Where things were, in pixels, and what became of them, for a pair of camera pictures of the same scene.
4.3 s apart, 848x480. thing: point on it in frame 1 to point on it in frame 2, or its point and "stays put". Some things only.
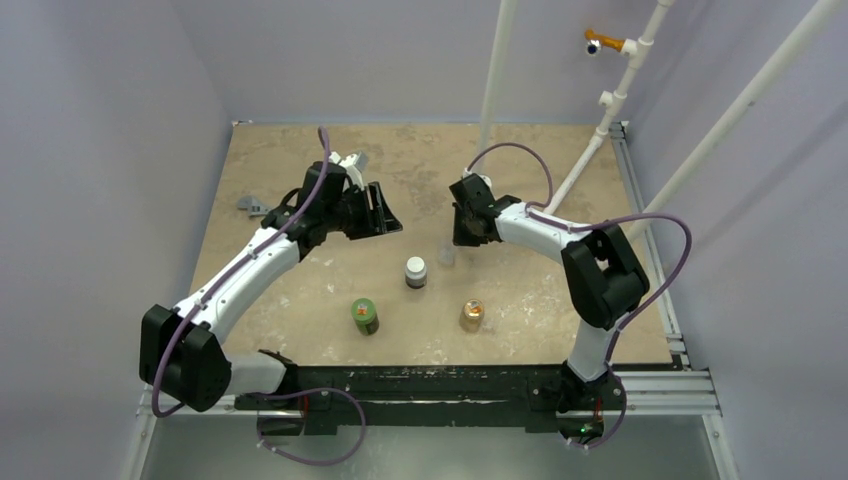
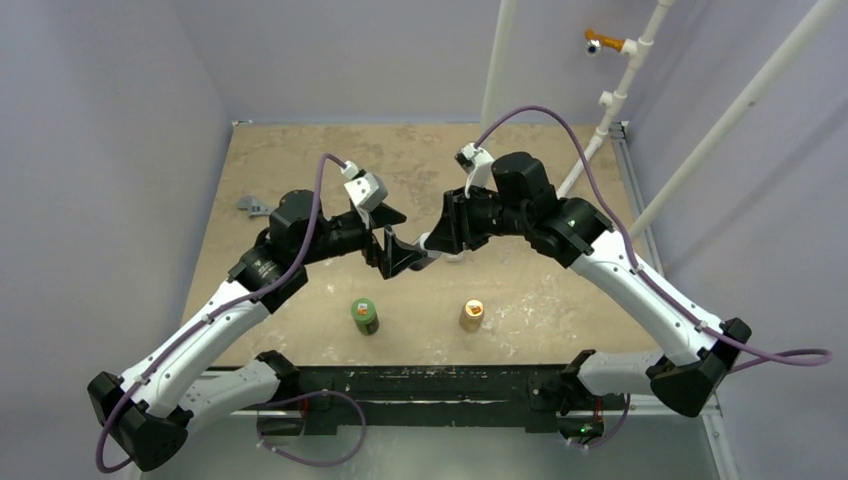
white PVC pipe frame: [636, 49] stays put
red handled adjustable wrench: [253, 206] stays put
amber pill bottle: [472, 314] stays put
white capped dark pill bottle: [415, 273] to [425, 260]
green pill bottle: [365, 316] stays put
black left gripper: [378, 220] to [397, 254]
